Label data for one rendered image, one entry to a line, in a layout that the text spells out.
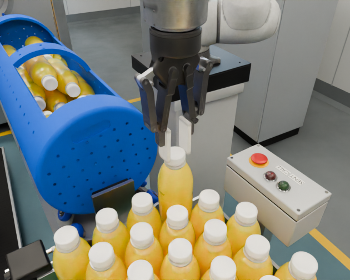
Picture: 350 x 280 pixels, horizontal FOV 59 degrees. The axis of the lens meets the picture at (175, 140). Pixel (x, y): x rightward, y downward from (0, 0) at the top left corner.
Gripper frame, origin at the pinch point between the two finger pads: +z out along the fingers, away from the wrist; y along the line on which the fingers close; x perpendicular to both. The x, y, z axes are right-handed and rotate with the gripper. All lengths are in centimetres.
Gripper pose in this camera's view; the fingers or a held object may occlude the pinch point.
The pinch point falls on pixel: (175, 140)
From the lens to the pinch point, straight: 56.1
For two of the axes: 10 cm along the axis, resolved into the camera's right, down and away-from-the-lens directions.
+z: 0.0, 8.1, 5.9
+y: -8.3, 3.2, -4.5
